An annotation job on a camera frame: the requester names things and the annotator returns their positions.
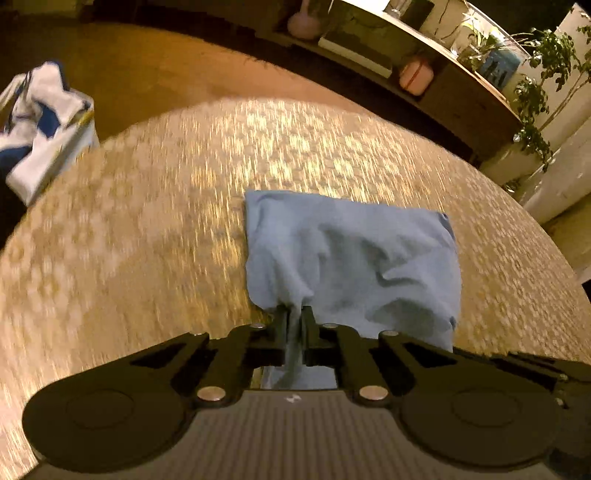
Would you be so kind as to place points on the white and blue jersey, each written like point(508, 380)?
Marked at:
point(49, 126)

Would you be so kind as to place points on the floral lace tablecloth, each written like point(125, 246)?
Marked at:
point(143, 239)

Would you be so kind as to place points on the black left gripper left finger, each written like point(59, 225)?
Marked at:
point(235, 357)

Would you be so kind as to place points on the light blue t-shirt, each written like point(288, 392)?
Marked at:
point(372, 267)

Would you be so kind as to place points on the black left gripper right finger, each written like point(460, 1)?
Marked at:
point(342, 349)

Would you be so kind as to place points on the long wooden sideboard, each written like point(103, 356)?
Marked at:
point(376, 45)

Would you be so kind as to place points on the potted green plant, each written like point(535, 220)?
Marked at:
point(560, 68)

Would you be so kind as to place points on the pink box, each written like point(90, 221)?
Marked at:
point(416, 76)

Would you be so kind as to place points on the blue decorated vase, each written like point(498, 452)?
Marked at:
point(499, 67)

